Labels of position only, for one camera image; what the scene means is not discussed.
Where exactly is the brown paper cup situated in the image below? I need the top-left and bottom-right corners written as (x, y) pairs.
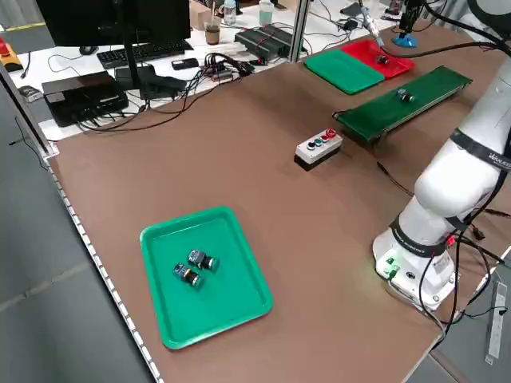
top-left (204, 18), bottom-right (222, 45)

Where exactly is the cardboard box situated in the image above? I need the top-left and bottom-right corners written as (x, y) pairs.
top-left (188, 0), bottom-right (212, 31)

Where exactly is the silver cable connector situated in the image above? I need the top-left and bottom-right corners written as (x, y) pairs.
top-left (358, 0), bottom-right (386, 45)

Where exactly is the green belt conveyor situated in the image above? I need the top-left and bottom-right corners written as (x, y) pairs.
top-left (332, 65), bottom-right (474, 145)

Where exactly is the narrow green plastic tray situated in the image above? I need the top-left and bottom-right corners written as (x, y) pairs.
top-left (304, 49), bottom-right (386, 96)

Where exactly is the grey push button control box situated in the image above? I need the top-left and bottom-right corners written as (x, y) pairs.
top-left (294, 128), bottom-right (343, 172)

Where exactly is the black computer box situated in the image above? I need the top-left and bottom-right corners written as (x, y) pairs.
top-left (42, 70), bottom-right (129, 128)

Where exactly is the black cable hub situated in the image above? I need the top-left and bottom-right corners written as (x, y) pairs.
top-left (204, 52), bottom-right (256, 83)

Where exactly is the black keyboard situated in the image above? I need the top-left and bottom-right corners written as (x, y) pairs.
top-left (97, 38), bottom-right (196, 69)

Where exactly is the yellow emergency stop box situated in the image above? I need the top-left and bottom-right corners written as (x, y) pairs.
top-left (0, 38), bottom-right (22, 73)

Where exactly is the small black device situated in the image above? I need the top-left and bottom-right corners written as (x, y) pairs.
top-left (18, 85), bottom-right (44, 104)

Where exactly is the wide green plastic tray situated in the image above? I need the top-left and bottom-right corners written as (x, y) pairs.
top-left (139, 206), bottom-right (274, 351)

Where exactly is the black phone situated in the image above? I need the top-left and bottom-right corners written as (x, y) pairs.
top-left (171, 57), bottom-right (200, 71)

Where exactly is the aluminium frame post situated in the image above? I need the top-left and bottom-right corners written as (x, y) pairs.
top-left (287, 0), bottom-right (316, 64)

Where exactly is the green tinted jar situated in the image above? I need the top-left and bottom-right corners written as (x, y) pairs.
top-left (258, 0), bottom-right (275, 26)

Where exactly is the white power strip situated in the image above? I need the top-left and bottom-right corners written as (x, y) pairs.
top-left (485, 280), bottom-right (507, 365)

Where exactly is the black computer monitor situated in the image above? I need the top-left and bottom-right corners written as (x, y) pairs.
top-left (34, 0), bottom-right (192, 101)

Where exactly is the aluminium frame beam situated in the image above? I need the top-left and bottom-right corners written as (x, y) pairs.
top-left (0, 63), bottom-right (60, 159)

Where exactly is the black finned power supply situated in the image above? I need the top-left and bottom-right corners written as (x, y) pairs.
top-left (234, 22), bottom-right (299, 63)

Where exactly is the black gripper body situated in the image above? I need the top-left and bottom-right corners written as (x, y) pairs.
top-left (402, 0), bottom-right (424, 19)

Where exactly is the red plastic tray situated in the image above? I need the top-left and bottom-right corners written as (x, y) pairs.
top-left (341, 38), bottom-right (416, 81)

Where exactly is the blue desk lamp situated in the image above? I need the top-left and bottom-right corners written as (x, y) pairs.
top-left (392, 23), bottom-right (419, 48)

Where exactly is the red black conveyor wire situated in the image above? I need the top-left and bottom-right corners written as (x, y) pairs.
top-left (374, 157), bottom-right (416, 196)

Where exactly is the white table edge strip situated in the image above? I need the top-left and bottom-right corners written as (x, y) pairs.
top-left (46, 155), bottom-right (164, 383)

